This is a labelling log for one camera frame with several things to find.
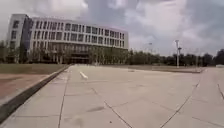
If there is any white building with window grid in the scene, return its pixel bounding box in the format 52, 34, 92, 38
6, 13, 130, 65

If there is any dark raised kerb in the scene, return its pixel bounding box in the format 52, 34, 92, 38
0, 65, 71, 125

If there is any row of trees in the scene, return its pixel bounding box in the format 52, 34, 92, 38
0, 39, 224, 67

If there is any beige stone slab plaza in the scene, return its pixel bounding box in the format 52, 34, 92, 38
0, 64, 224, 128

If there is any grass strip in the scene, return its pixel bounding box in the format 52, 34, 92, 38
0, 63, 70, 75

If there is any reddish paved strip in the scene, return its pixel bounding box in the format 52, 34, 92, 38
0, 73, 52, 101

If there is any lamp pole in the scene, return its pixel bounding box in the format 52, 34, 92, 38
174, 39, 183, 69

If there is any white painted line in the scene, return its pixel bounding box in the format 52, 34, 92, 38
79, 70, 90, 80

